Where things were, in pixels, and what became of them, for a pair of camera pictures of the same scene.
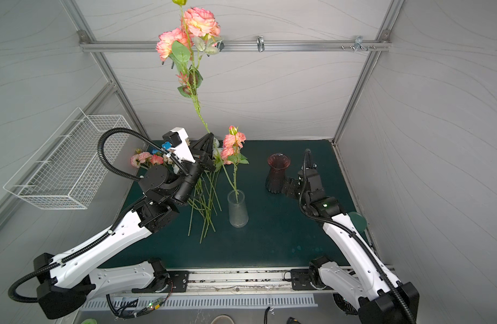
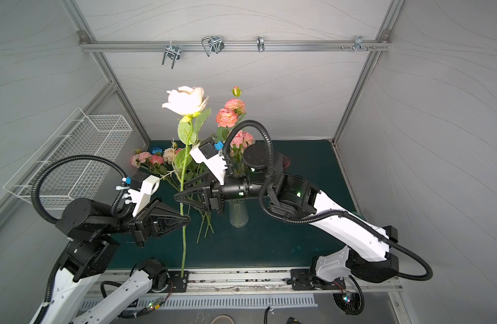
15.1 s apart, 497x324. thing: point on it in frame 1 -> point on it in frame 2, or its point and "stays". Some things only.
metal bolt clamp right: [358, 43] stays
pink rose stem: [196, 37] -> [234, 111]
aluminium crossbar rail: [247, 46] stays
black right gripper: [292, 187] -> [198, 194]
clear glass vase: [238, 216] stays
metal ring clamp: [260, 44] stays
